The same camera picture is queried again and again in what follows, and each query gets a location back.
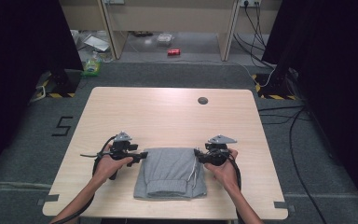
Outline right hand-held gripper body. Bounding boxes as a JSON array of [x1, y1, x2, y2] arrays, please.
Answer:
[[202, 134, 238, 167]]

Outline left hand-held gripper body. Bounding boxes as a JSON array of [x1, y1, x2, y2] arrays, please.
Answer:
[[108, 131, 136, 161]]

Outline grey sweatpants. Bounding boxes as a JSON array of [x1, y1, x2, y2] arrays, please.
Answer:
[[132, 147, 208, 201]]

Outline person's right hand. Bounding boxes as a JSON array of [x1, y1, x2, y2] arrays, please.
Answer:
[[203, 147, 241, 192]]

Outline person's left hand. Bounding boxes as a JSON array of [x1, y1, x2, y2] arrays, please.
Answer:
[[93, 144, 134, 185]]

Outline black tape floor marking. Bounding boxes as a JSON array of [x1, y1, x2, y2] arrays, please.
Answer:
[[51, 116, 75, 137]]

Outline yellow black hazard tape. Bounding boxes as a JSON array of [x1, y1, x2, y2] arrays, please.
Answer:
[[34, 78, 76, 99], [251, 74, 298, 101]]

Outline grey floor tape piece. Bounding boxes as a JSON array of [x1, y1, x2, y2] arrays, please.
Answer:
[[273, 201, 296, 215], [36, 193, 60, 206]]

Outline black stand base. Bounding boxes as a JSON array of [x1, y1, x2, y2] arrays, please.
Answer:
[[48, 68, 83, 95], [255, 72, 296, 97]]

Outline green packet on floor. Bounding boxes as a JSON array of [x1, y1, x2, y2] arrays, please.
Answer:
[[82, 51, 103, 77]]

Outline silver plastic bag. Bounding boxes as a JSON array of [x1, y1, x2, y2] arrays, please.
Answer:
[[83, 35, 111, 52]]

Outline clear plastic container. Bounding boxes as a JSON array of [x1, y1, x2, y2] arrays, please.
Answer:
[[156, 33, 175, 47]]

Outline black curtain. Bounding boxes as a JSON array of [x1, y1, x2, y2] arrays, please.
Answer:
[[0, 0, 84, 185], [262, 0, 358, 217]]

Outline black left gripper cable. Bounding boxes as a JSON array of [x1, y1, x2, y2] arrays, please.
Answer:
[[51, 135, 117, 224]]

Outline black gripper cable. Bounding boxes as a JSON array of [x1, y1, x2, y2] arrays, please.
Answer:
[[51, 135, 117, 224], [227, 154, 243, 224]]

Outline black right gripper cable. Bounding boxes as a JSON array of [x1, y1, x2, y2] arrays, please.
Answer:
[[227, 154, 243, 224]]

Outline long black floor cable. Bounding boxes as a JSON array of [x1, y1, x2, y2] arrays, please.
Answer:
[[288, 105, 328, 224]]

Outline white floor cable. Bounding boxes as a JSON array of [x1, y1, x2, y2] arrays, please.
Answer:
[[229, 60, 276, 89]]

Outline black hanging power cable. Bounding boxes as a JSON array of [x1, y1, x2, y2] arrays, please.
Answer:
[[232, 2, 276, 69]]

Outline white wall power outlet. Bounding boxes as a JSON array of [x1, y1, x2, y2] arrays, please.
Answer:
[[240, 0, 263, 7]]

